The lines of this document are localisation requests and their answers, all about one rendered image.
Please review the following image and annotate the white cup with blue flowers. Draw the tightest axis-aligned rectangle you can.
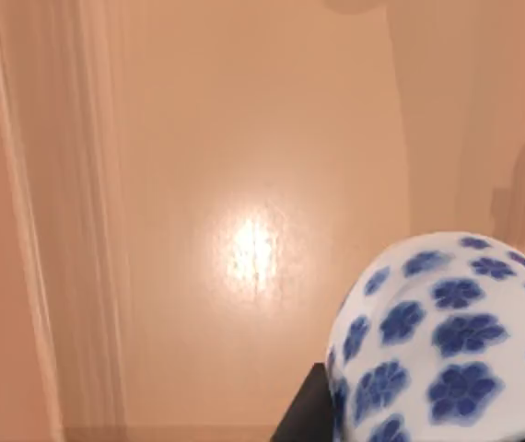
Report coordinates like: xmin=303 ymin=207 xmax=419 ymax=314
xmin=325 ymin=230 xmax=525 ymax=442

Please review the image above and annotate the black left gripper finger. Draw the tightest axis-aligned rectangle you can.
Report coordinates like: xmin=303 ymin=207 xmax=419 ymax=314
xmin=269 ymin=362 xmax=337 ymax=442

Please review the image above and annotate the shallow salmon-coloured box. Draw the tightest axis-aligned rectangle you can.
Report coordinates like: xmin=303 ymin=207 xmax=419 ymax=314
xmin=0 ymin=0 xmax=525 ymax=442

